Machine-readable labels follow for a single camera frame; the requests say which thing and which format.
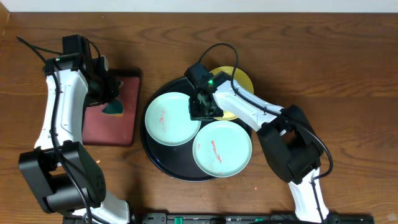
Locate green sponge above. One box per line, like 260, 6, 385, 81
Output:
101, 95, 124, 117

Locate light green plate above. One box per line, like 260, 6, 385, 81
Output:
193, 121, 252, 177
144, 92, 201, 146

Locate light green plate front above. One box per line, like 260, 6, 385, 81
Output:
193, 121, 252, 177

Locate yellow plate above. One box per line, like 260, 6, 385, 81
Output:
210, 66, 254, 121

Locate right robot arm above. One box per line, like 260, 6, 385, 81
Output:
184, 72, 329, 223

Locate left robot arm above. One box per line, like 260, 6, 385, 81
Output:
19, 53, 131, 223

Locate rectangular black red tray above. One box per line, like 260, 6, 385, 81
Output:
82, 68, 141, 146

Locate round black serving tray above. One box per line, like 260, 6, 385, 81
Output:
139, 77, 252, 182

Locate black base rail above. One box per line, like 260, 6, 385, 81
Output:
141, 213, 375, 224

